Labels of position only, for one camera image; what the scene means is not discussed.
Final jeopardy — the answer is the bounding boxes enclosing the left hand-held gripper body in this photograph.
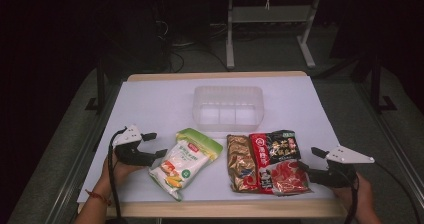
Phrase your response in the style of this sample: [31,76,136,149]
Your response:
[113,124,156,167]

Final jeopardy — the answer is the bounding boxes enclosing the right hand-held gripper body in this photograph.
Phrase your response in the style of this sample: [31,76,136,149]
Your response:
[309,144,375,189]

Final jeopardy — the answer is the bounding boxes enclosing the red and black food packet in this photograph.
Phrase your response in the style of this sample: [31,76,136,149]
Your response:
[248,129,313,196]

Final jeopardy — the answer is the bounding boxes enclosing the clear plastic container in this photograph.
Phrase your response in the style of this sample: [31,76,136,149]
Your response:
[191,85,265,134]

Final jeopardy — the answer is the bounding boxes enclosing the person's left hand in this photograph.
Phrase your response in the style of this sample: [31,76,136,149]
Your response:
[99,151,147,194]

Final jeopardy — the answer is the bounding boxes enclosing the person's right hand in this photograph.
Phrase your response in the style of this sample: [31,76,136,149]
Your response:
[331,172,374,214]

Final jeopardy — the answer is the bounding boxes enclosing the green and white snack bag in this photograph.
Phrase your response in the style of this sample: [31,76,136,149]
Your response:
[148,127,224,203]

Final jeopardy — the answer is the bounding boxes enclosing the white table sheet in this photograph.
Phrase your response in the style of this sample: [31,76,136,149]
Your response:
[76,75,341,204]

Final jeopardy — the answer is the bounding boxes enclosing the gold foil packet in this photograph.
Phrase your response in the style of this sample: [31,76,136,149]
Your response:
[226,134,262,195]

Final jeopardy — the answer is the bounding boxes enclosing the black metal stand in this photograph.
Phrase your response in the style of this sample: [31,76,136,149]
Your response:
[369,55,398,114]
[84,58,108,114]

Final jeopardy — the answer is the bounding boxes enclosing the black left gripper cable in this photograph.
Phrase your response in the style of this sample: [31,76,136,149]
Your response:
[107,126,130,224]

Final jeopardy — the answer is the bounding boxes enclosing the red string bracelet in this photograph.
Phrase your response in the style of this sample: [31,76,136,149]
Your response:
[84,188,113,207]

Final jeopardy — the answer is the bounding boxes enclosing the aluminium frame rail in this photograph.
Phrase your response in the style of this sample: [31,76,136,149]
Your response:
[352,82,424,203]
[42,83,122,224]

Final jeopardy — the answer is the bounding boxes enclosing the thin black right gripper cable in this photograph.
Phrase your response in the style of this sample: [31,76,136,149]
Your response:
[372,161,422,224]

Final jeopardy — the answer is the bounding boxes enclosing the black floor cables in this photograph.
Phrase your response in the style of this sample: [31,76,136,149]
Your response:
[154,18,232,74]

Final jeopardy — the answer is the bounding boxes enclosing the white metal desk frame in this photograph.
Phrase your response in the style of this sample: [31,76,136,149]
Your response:
[225,0,323,70]

